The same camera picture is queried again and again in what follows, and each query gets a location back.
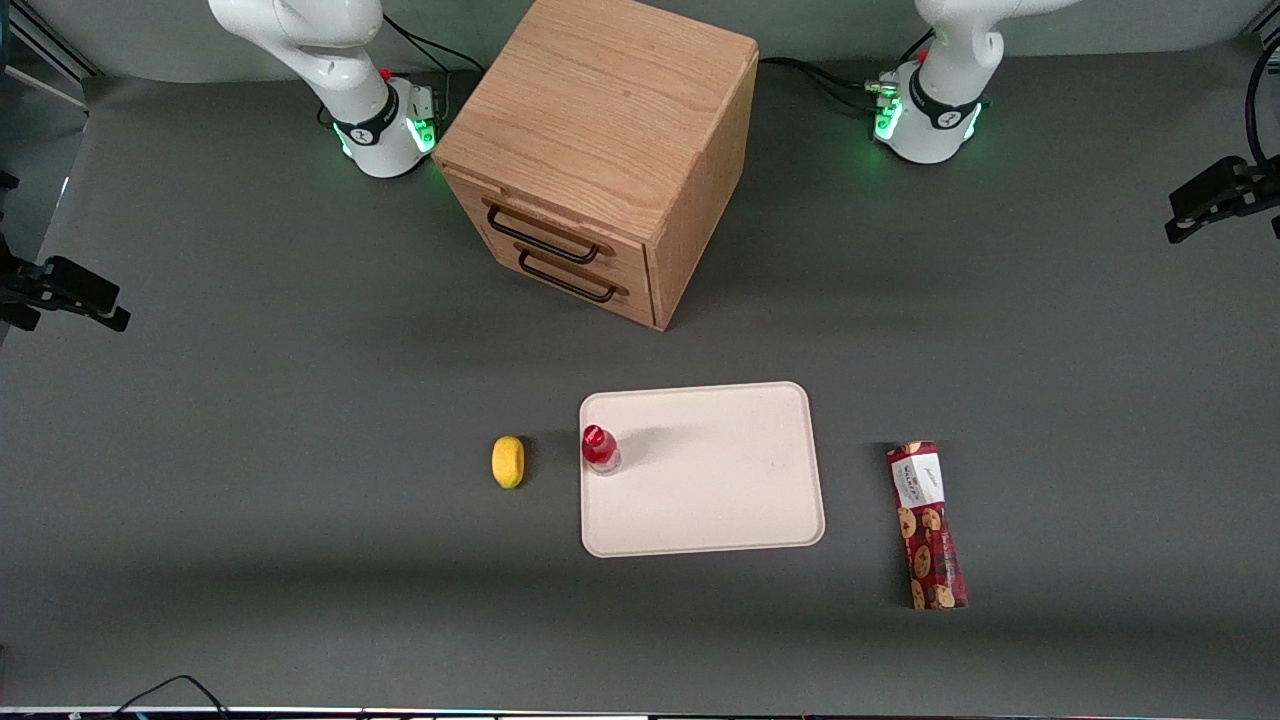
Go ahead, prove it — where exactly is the red cookie box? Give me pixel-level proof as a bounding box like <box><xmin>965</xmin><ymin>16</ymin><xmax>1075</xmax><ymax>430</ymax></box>
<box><xmin>885</xmin><ymin>440</ymin><xmax>971</xmax><ymax>612</ymax></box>

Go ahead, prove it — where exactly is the cream plastic tray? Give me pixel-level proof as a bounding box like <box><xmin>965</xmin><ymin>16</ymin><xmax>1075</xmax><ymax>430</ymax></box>
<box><xmin>578</xmin><ymin>381</ymin><xmax>827</xmax><ymax>559</ymax></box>

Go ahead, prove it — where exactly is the small red-capped bottle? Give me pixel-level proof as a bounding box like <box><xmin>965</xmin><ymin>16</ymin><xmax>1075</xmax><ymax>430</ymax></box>
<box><xmin>581</xmin><ymin>424</ymin><xmax>623</xmax><ymax>478</ymax></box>

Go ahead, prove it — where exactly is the yellow lemon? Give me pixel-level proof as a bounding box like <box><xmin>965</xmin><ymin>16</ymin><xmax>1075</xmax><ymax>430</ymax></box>
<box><xmin>490</xmin><ymin>435</ymin><xmax>527</xmax><ymax>491</ymax></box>

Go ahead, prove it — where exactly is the wooden two-drawer cabinet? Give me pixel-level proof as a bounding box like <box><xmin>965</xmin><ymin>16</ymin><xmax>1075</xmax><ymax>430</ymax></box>
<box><xmin>431</xmin><ymin>0</ymin><xmax>761</xmax><ymax>333</ymax></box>

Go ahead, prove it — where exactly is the black drawer handle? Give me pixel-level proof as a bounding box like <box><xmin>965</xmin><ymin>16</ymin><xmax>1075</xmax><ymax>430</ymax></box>
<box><xmin>516</xmin><ymin>249</ymin><xmax>619</xmax><ymax>305</ymax></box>
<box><xmin>486</xmin><ymin>202</ymin><xmax>607</xmax><ymax>267</ymax></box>

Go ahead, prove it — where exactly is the black cable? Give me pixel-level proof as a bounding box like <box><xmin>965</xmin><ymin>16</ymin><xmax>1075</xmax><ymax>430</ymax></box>
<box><xmin>108</xmin><ymin>674</ymin><xmax>233</xmax><ymax>720</ymax></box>
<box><xmin>1243</xmin><ymin>34</ymin><xmax>1280</xmax><ymax>179</ymax></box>
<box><xmin>381</xmin><ymin>13</ymin><xmax>488</xmax><ymax>77</ymax></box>
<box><xmin>757</xmin><ymin>55</ymin><xmax>893</xmax><ymax>113</ymax></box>

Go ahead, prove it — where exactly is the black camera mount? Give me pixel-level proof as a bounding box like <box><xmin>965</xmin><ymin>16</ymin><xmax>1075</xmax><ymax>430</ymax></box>
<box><xmin>0</xmin><ymin>232</ymin><xmax>133</xmax><ymax>334</ymax></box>
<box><xmin>1164</xmin><ymin>154</ymin><xmax>1280</xmax><ymax>245</ymax></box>

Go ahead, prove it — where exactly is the aluminium frame rail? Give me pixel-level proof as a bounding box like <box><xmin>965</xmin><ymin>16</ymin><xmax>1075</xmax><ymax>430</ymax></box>
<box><xmin>0</xmin><ymin>0</ymin><xmax>93</xmax><ymax>111</ymax></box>

